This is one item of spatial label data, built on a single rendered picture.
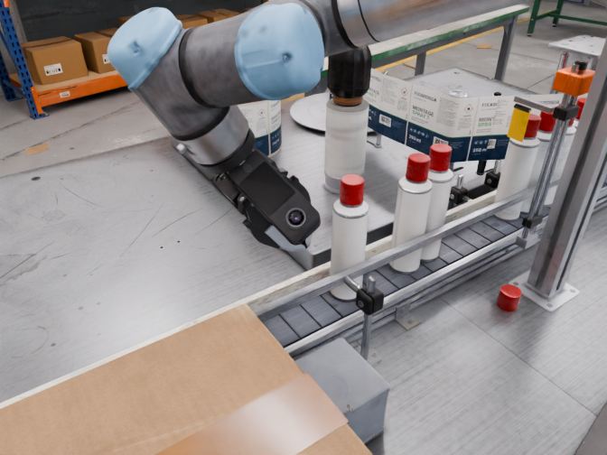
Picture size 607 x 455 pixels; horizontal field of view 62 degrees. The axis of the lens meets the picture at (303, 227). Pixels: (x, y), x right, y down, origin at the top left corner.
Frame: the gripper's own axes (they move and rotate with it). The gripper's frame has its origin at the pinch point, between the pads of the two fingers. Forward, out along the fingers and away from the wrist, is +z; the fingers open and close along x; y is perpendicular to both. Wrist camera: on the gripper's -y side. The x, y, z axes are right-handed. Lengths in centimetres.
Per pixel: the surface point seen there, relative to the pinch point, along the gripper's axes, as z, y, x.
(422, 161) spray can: 3.1, -1.2, -21.2
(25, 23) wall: 57, 443, 6
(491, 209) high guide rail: 21.7, -4.3, -28.6
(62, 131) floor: 93, 319, 39
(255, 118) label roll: 11, 48, -16
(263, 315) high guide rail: -0.6, -4.3, 10.6
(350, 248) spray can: 5.2, -1.9, -4.7
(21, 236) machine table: -1, 55, 37
